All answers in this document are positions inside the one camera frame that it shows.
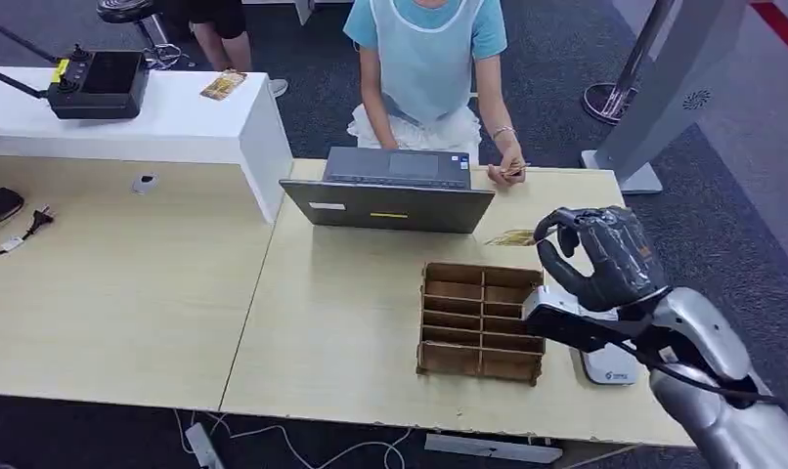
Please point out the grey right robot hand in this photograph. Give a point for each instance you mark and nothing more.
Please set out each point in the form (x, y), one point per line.
(617, 259)

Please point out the person's left hand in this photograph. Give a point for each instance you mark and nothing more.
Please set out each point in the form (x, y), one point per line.
(512, 158)

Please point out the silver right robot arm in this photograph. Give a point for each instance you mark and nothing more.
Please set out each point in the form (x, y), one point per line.
(724, 427)

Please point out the white flat pad device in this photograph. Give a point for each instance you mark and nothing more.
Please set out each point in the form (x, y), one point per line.
(611, 370)

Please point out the grey laptop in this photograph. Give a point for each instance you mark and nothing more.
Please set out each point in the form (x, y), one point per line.
(394, 207)

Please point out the seated person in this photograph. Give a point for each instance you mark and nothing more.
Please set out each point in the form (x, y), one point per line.
(426, 58)

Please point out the wooden compartment card box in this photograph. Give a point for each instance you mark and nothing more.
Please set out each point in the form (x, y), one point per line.
(475, 324)

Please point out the grey pillar stand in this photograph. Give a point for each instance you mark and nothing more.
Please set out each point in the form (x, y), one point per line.
(685, 77)

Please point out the grey metal bar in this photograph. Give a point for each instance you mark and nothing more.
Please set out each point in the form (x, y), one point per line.
(491, 448)

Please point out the white furniture leg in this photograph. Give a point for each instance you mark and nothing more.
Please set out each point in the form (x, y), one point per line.
(304, 10)

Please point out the standing person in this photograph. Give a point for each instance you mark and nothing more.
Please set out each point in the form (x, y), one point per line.
(222, 39)

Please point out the white counter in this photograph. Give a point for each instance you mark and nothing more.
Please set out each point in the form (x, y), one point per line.
(174, 129)

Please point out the black controller device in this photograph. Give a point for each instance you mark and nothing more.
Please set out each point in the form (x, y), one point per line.
(106, 90)

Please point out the white power strip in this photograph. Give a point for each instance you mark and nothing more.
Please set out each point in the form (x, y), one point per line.
(203, 447)

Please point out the black rod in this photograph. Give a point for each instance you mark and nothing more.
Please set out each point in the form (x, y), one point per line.
(18, 39)
(8, 81)

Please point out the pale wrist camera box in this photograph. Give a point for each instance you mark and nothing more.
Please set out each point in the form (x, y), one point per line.
(562, 324)

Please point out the chrome stanchion post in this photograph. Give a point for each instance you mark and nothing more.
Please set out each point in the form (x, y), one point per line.
(608, 103)

